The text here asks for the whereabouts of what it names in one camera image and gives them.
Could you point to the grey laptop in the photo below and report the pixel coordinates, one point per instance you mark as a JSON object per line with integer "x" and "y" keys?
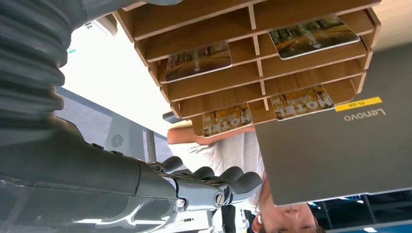
{"x": 338, "y": 154}

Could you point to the yellow motel key card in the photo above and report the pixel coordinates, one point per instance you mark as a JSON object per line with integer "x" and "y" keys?
{"x": 302, "y": 103}
{"x": 227, "y": 119}

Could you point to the person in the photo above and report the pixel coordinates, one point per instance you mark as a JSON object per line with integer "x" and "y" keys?
{"x": 231, "y": 154}

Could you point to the chrome stanchion post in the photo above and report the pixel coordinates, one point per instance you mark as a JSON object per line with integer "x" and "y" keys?
{"x": 151, "y": 144}

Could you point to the wooden card slot rack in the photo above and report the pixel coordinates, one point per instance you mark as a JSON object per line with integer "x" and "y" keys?
{"x": 209, "y": 22}

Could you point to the grey kiosk stand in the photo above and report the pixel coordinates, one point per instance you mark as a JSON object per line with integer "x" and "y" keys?
{"x": 128, "y": 141}

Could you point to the white ID card reader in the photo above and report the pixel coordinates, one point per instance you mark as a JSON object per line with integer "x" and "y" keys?
{"x": 103, "y": 27}

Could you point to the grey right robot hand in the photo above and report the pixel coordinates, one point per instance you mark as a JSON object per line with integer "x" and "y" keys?
{"x": 80, "y": 180}

